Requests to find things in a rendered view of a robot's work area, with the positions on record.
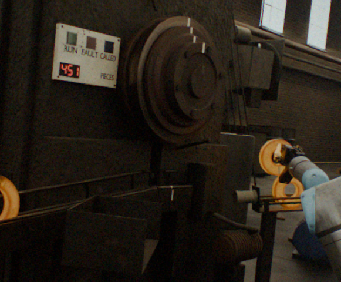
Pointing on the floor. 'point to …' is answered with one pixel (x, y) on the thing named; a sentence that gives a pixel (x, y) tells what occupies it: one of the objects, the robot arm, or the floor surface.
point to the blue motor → (308, 245)
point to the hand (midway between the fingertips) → (277, 153)
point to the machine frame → (85, 124)
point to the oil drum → (236, 175)
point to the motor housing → (234, 254)
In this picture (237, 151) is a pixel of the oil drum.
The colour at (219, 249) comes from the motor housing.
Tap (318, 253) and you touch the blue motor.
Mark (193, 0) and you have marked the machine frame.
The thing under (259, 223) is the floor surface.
